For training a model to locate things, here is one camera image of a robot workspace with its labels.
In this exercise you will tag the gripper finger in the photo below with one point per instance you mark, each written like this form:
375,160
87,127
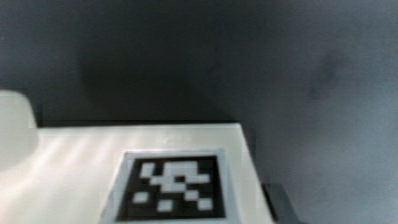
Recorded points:
281,208

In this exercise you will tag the white drawer box with knob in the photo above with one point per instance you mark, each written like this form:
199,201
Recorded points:
125,174

